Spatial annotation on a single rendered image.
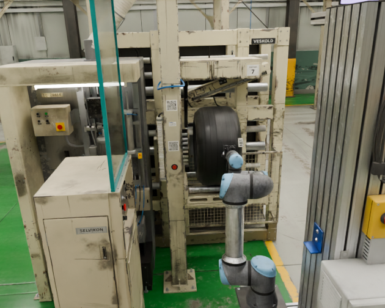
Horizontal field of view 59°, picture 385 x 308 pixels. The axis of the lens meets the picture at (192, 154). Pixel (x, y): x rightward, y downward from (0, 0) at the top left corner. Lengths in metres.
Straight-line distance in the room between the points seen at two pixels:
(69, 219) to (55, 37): 10.33
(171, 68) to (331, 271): 1.59
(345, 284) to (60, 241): 1.27
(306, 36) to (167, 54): 10.12
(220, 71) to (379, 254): 1.74
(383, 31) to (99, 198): 1.29
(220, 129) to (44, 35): 10.06
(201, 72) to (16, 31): 10.02
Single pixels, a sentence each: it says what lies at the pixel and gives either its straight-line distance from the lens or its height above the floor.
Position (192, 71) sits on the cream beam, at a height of 1.71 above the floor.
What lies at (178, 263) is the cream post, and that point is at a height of 0.23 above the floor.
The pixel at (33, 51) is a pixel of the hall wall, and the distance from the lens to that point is 12.08.
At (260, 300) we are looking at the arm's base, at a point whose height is 0.78.
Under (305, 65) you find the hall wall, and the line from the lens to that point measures 12.19.
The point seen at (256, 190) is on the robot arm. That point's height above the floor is 1.31.
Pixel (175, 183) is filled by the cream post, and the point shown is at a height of 0.93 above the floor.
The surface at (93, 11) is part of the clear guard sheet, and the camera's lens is 1.50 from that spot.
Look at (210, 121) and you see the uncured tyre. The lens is 2.29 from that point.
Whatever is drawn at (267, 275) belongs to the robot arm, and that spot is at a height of 0.92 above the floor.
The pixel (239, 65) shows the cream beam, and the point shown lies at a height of 1.74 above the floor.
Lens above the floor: 1.95
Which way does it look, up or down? 19 degrees down
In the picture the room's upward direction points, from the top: 2 degrees counter-clockwise
